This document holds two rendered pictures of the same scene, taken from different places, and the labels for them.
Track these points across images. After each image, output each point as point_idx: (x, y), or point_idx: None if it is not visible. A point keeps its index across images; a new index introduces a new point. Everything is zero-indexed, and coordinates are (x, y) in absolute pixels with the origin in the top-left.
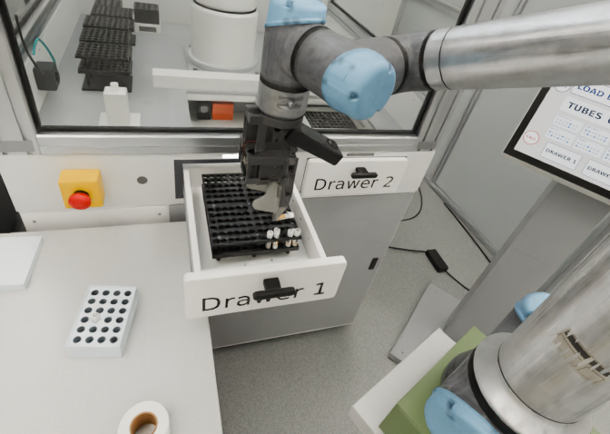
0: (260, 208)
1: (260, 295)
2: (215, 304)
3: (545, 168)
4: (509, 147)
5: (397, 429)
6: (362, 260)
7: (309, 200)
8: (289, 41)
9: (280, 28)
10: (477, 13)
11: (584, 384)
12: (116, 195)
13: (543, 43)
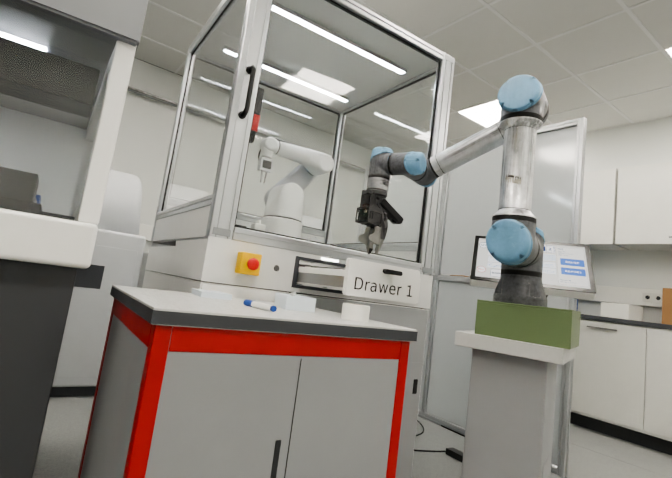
0: (371, 239)
1: (387, 269)
2: (360, 285)
3: (496, 280)
4: (472, 275)
5: (484, 318)
6: (406, 380)
7: (367, 304)
8: (385, 156)
9: (380, 154)
10: (431, 196)
11: (518, 185)
12: (259, 278)
13: (466, 143)
